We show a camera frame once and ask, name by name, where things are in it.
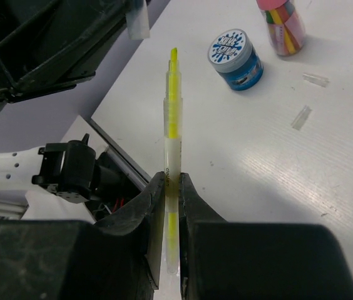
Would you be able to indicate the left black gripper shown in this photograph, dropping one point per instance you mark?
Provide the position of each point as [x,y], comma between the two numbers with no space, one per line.
[51,46]

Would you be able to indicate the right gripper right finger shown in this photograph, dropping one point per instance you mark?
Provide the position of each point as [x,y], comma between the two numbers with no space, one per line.
[228,260]

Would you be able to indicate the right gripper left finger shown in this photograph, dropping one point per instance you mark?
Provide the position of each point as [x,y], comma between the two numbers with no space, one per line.
[118,257]

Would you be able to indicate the clear pen cap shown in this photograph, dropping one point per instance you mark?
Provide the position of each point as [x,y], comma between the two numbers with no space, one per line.
[301,118]
[137,20]
[315,79]

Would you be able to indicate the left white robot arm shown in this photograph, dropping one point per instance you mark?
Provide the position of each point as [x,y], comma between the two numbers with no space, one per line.
[69,170]

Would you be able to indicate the blue paint jar near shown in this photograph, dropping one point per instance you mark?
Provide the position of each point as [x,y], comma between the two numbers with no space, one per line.
[234,58]

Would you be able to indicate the pink lid crayon bottle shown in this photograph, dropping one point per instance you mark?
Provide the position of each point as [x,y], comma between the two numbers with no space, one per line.
[285,27]

